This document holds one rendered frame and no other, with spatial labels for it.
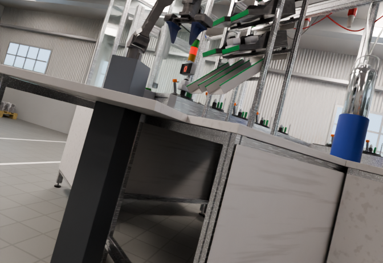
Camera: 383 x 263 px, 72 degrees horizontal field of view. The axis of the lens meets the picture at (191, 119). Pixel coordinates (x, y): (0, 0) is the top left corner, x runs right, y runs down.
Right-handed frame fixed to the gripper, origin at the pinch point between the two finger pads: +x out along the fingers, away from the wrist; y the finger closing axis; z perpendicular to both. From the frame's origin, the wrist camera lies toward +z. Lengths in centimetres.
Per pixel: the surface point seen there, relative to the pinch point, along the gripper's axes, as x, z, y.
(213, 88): 12.2, 32.4, 3.4
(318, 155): 28, 48, -44
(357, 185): 36, 70, -58
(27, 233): 119, 7, 83
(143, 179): 94, 99, 92
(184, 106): 23.7, 37.7, 21.0
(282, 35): -20, 48, -15
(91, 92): 28.1, -24.3, 7.2
